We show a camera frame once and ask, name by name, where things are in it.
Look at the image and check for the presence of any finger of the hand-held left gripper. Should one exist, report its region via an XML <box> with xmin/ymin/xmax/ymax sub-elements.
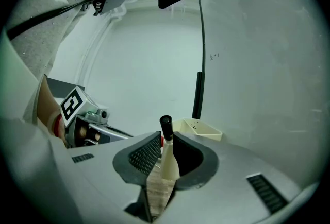
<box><xmin>88</xmin><ymin>123</ymin><xmax>134</xmax><ymax>146</ymax></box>

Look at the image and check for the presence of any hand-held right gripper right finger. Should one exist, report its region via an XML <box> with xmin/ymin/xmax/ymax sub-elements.
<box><xmin>154</xmin><ymin>131</ymin><xmax>319</xmax><ymax>224</ymax></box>

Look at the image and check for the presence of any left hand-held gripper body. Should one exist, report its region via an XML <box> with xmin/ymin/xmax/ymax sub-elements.
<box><xmin>59</xmin><ymin>85</ymin><xmax>109</xmax><ymax>148</ymax></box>

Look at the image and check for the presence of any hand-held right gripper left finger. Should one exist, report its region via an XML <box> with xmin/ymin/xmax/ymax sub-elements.
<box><xmin>5</xmin><ymin>117</ymin><xmax>162</xmax><ymax>224</ymax></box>

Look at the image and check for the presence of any person's left forearm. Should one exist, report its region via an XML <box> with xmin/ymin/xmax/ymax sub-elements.
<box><xmin>37</xmin><ymin>76</ymin><xmax>62</xmax><ymax>136</ymax></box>

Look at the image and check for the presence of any black whiteboard stand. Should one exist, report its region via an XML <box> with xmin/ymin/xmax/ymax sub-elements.
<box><xmin>192</xmin><ymin>71</ymin><xmax>205</xmax><ymax>120</ymax></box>

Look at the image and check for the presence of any large whiteboard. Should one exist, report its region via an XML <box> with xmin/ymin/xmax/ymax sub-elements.
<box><xmin>198</xmin><ymin>0</ymin><xmax>326</xmax><ymax>193</ymax></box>

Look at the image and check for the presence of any person's left hand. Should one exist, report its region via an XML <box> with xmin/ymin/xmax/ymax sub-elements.
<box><xmin>59</xmin><ymin>126</ymin><xmax>102</xmax><ymax>149</ymax></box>

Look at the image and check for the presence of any white plastic storage box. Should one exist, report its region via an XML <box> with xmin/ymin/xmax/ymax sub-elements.
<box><xmin>172</xmin><ymin>117</ymin><xmax>223</xmax><ymax>141</ymax></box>

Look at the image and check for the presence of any person's grey sweatshirt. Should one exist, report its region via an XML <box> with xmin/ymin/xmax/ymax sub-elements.
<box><xmin>6</xmin><ymin>0</ymin><xmax>119</xmax><ymax>126</ymax></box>

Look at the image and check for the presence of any red bracelet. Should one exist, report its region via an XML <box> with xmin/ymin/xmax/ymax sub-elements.
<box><xmin>53</xmin><ymin>114</ymin><xmax>64</xmax><ymax>137</ymax></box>

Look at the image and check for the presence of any black shoulder strap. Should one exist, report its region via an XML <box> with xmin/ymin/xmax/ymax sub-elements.
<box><xmin>7</xmin><ymin>0</ymin><xmax>104</xmax><ymax>41</ymax></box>

